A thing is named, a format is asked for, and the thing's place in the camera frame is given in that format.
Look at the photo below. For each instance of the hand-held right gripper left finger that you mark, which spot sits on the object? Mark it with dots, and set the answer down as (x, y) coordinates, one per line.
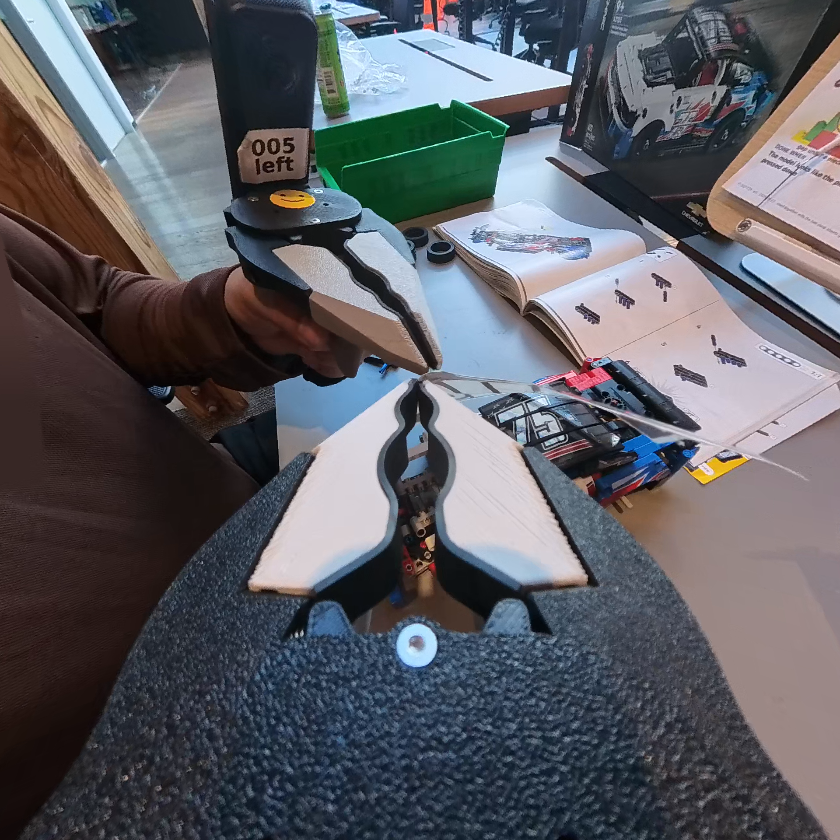
(328, 518)

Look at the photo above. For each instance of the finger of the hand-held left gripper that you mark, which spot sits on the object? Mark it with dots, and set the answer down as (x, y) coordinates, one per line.
(400, 282)
(341, 295)

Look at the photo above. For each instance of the grey desk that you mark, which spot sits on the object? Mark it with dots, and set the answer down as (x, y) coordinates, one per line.
(722, 558)

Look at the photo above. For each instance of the wooden post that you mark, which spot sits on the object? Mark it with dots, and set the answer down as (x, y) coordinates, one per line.
(65, 197)

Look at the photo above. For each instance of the green plastic bin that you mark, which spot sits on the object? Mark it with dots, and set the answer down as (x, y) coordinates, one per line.
(407, 177)

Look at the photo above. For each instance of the black toy tyre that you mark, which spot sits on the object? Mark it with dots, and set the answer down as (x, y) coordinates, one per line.
(420, 246)
(441, 258)

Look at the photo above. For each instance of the black toy car box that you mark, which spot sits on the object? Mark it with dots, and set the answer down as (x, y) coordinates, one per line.
(689, 98)

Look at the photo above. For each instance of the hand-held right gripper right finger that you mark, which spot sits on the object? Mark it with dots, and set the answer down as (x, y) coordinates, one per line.
(512, 518)

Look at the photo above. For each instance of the holographic sticker sheet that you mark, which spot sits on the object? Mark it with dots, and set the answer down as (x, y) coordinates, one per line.
(453, 382)

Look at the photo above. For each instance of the clear plastic bag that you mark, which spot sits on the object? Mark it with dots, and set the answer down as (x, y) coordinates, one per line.
(374, 65)

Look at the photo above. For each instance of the person's left forearm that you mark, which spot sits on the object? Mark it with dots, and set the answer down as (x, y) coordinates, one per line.
(131, 315)

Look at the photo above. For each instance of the wooden board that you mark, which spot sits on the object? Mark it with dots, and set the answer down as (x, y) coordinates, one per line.
(728, 203)

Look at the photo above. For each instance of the green can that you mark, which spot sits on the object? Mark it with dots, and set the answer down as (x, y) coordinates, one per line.
(331, 65)

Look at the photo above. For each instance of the person's left hand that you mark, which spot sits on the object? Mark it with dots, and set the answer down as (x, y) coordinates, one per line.
(275, 321)

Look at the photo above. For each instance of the neighbouring grey table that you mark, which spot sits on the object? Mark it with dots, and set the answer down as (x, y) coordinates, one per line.
(426, 72)

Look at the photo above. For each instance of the open instruction booklet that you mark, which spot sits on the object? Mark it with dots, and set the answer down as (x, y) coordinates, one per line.
(623, 315)

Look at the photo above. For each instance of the red toy brick race car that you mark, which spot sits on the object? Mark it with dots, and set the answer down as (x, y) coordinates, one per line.
(590, 446)

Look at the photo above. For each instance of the printed instruction sheet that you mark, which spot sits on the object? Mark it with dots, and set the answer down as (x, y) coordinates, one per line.
(800, 184)

